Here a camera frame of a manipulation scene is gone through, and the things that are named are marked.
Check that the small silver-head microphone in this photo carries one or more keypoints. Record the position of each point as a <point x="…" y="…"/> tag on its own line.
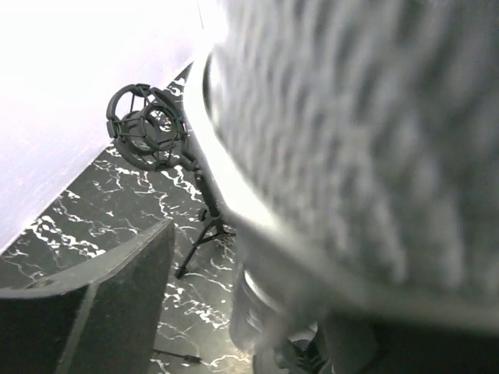
<point x="355" y="147"/>

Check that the black tripod mic stand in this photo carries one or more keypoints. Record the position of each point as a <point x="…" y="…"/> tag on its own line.
<point x="186" y="358"/>

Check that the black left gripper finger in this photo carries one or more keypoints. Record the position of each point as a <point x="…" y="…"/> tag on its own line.
<point x="99" y="316"/>

